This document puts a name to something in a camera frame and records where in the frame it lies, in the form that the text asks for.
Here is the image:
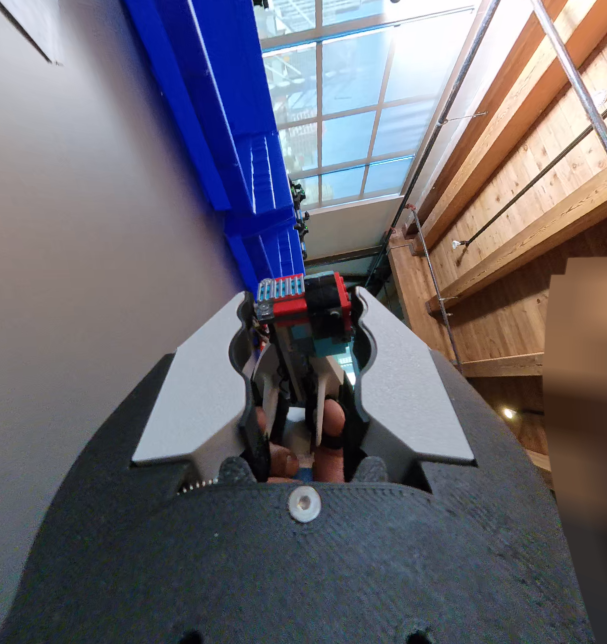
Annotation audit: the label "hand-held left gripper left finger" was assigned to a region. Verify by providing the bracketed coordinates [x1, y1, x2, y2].
[131, 292, 270, 471]

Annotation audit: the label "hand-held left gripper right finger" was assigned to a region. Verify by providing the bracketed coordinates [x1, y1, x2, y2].
[345, 286, 476, 471]

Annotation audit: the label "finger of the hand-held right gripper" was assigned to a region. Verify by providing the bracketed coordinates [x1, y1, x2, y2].
[313, 355, 346, 446]
[253, 347, 284, 438]

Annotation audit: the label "colourful toy brick model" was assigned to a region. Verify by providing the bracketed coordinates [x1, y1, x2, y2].
[253, 271, 355, 403]

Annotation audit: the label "person's right hand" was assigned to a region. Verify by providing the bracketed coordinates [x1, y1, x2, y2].
[255, 397, 347, 485]

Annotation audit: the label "thin metal pipe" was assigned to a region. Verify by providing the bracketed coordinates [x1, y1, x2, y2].
[408, 204, 464, 374]

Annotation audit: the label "small blue plastic bin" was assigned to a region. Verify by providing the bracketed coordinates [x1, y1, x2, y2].
[224, 211, 308, 293]

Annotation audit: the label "black robot rig green lights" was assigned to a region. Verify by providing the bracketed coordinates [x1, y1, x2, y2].
[289, 180, 311, 237]

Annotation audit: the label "thin black rod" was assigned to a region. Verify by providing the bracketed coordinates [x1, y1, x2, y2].
[463, 95, 607, 248]

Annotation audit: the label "black pipe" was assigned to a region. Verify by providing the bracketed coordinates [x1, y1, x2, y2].
[371, 0, 502, 267]

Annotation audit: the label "large blue plastic bin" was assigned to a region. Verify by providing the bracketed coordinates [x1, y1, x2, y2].
[121, 0, 296, 222]

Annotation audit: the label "large paned window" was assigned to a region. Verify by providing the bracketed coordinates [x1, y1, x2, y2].
[255, 0, 485, 209]

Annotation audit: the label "thick metal pipe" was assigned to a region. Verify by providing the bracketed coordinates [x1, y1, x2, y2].
[531, 0, 607, 179]

